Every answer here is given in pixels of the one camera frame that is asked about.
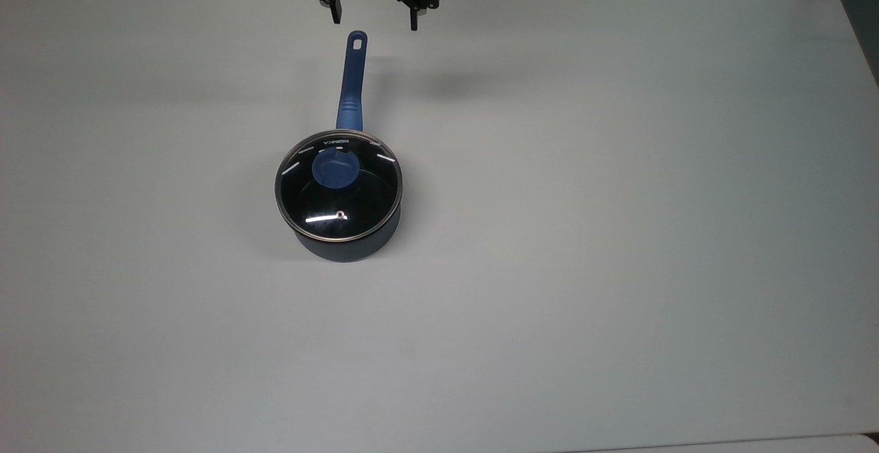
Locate glass lid with blue knob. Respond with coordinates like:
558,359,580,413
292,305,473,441
275,129,404,243

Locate dark blue saucepan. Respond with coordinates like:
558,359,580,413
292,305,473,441
277,30,403,263

